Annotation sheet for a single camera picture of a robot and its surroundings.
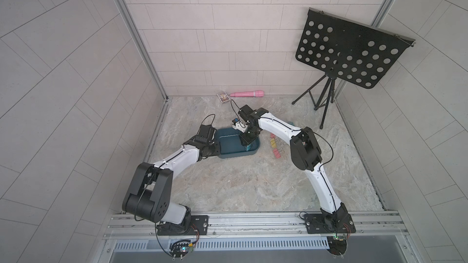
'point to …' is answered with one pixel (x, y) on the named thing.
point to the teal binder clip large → (248, 148)
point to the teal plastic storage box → (230, 145)
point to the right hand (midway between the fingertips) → (244, 140)
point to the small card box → (223, 97)
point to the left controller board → (180, 248)
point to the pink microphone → (258, 94)
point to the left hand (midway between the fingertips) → (220, 146)
